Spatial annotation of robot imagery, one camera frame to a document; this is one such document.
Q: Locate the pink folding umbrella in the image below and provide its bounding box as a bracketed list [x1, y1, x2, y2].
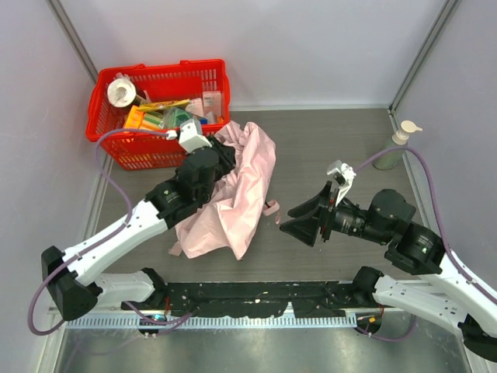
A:
[169, 121, 280, 260]

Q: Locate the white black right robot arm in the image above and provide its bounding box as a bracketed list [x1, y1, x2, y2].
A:
[280, 183, 496, 361]

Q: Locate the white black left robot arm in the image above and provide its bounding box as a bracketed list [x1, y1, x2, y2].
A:
[41, 136, 236, 321]

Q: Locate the white pink small box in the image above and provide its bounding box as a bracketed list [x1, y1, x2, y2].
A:
[202, 90, 223, 117]

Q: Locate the green packaged item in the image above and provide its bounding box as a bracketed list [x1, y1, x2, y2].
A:
[164, 107, 193, 128]

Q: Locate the green pump soap bottle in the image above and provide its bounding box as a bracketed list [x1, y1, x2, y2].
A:
[373, 120, 423, 171]

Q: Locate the yellow snack packet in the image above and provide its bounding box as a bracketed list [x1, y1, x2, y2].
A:
[137, 99, 190, 113]

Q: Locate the red plastic shopping basket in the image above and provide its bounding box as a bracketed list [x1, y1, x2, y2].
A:
[85, 59, 230, 170]

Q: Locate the orange yellow snack box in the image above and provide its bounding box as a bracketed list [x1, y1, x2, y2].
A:
[123, 106, 163, 131]

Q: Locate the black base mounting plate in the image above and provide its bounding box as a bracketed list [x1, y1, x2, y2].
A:
[131, 281, 381, 319]

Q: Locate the white tape roll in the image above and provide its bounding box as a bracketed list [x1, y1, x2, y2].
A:
[107, 78, 137, 108]

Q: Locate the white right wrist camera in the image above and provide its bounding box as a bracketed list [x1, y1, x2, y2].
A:
[327, 160, 356, 206]

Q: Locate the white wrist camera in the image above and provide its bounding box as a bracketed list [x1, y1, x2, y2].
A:
[165, 118, 212, 154]
[327, 160, 356, 206]

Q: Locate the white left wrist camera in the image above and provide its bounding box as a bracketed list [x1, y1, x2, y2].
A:
[165, 118, 212, 154]

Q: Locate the white slotted cable duct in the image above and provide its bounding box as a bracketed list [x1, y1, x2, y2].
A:
[68, 312, 357, 329]

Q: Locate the aluminium frame rail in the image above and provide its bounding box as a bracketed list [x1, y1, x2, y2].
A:
[48, 278, 477, 315]

